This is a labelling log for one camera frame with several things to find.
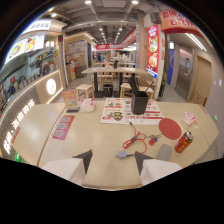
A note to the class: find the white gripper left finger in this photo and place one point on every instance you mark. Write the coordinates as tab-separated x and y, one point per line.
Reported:
68	168

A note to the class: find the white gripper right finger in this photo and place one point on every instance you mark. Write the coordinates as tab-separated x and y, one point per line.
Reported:
156	169

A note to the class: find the grey rectangular case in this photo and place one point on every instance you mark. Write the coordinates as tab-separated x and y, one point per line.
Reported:
164	152

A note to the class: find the grey plug adapter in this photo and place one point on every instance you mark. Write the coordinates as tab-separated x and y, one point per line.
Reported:
122	154

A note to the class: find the red soda can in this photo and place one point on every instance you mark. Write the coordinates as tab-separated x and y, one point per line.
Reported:
184	142

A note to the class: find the red QR code sticker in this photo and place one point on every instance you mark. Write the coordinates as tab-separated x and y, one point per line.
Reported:
62	127

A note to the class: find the red round coaster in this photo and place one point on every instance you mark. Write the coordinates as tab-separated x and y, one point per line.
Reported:
170	128

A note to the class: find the white snack packet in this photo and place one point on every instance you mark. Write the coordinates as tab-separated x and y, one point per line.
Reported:
189	118

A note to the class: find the printed menu placemat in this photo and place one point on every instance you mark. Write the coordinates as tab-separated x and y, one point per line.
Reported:
122	111

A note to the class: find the orange acrylic sign stand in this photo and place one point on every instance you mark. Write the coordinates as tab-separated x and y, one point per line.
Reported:
70	99

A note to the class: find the black chopstick holder box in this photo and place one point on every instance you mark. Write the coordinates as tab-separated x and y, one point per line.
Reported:
139	101

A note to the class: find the wooden stool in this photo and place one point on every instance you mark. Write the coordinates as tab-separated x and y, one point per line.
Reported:
126	90
85	91

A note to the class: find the black trash bin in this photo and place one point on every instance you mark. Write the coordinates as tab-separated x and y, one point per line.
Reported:
108	90

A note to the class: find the high wooden table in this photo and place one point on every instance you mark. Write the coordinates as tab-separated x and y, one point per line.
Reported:
111	75

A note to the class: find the red food poster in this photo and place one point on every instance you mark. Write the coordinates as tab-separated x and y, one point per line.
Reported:
153	50

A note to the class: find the lit menu board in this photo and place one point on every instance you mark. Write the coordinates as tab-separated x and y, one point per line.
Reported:
25	46

